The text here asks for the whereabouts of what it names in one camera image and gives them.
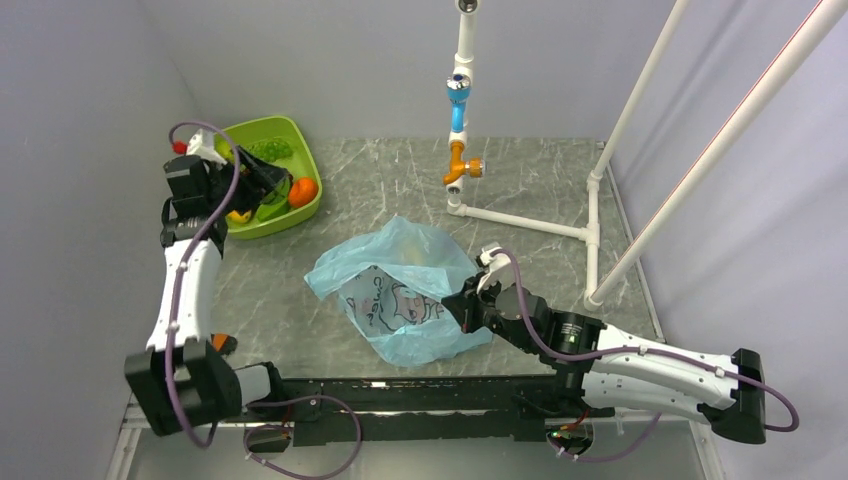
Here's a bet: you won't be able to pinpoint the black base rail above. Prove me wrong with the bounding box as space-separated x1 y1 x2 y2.
236 374 614 446

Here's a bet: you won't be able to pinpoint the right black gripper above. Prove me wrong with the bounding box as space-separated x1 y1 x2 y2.
441 270 536 353

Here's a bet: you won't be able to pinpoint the orange black small object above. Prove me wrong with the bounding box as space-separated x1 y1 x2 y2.
210 333 238 356

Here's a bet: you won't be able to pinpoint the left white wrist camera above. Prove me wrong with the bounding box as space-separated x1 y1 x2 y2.
171 129 228 165

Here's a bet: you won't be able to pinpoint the white pvc pipe frame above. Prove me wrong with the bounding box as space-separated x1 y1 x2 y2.
469 1 847 314

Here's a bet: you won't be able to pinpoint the orange fake mango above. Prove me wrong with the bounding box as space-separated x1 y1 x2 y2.
226 210 253 225

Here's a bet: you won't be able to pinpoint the green fake fruit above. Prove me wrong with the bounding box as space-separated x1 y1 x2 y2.
254 194 291 222

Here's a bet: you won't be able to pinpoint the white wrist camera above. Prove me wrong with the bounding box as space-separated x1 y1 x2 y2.
171 129 228 165
476 242 514 293

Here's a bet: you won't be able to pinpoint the green fake grapes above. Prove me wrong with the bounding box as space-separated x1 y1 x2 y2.
246 137 294 164

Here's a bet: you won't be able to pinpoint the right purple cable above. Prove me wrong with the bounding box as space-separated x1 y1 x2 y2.
493 248 800 465

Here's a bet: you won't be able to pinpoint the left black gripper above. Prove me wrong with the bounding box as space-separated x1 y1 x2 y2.
208 145 288 216

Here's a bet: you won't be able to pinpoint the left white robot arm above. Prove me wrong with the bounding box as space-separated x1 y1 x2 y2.
124 151 288 437

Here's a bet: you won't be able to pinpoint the green plastic tray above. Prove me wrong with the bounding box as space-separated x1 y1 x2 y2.
224 116 323 240

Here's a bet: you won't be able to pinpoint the orange fake fruit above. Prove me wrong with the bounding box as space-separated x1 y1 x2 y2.
287 177 319 209

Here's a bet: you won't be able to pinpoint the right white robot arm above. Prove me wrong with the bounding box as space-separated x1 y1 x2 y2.
442 277 766 445

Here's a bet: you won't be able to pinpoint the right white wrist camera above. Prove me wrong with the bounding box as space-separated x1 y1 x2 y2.
476 242 514 293

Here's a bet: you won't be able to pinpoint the green fake pear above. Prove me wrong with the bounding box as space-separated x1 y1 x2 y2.
214 138 234 163

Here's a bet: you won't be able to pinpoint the blue printed plastic bag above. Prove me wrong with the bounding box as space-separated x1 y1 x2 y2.
304 216 493 368

